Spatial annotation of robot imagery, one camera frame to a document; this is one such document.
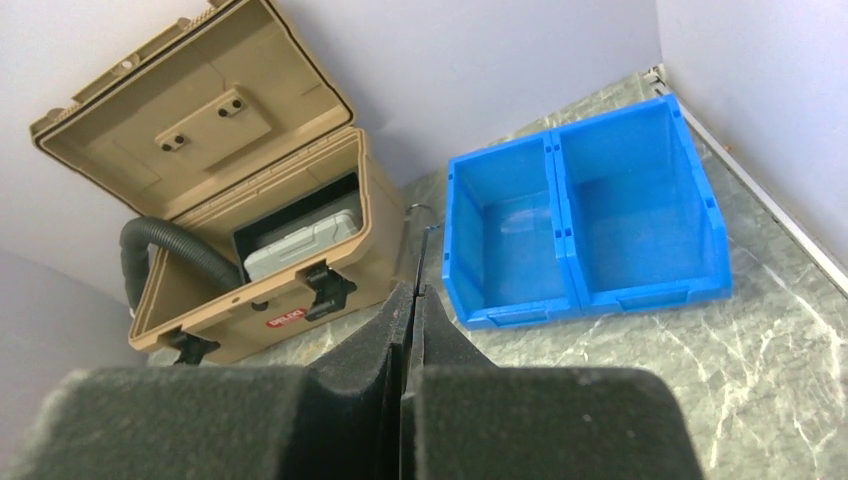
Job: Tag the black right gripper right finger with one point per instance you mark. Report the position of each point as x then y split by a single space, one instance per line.
463 417

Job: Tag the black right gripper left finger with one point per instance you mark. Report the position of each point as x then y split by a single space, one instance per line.
336 418

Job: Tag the blue bin left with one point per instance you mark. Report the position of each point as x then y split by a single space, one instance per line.
503 255

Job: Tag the blue bin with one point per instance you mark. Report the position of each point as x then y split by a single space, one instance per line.
503 255
643 228

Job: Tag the grey plastic box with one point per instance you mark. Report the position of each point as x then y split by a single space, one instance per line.
301 243

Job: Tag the blue bin right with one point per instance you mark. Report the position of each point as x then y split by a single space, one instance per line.
643 228

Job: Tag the tan tool case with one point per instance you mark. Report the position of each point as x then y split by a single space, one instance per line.
209 125

